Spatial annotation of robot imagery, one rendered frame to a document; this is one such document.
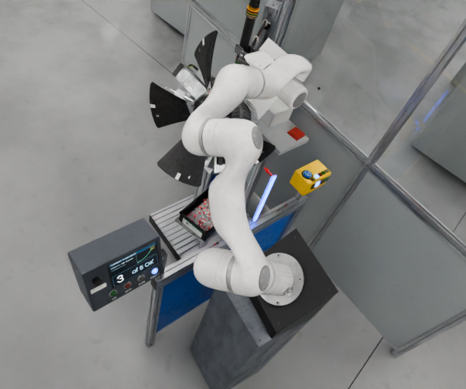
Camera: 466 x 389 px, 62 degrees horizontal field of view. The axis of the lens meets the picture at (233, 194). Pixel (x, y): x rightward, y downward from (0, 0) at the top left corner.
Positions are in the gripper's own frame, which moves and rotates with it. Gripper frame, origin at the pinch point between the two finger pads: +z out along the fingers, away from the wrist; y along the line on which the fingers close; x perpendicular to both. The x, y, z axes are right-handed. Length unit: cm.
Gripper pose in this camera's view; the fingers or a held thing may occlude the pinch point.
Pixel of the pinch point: (243, 49)
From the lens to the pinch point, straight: 155.6
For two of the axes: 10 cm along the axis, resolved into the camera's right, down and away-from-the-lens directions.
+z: -6.0, -7.0, 3.9
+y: 7.7, -3.8, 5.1
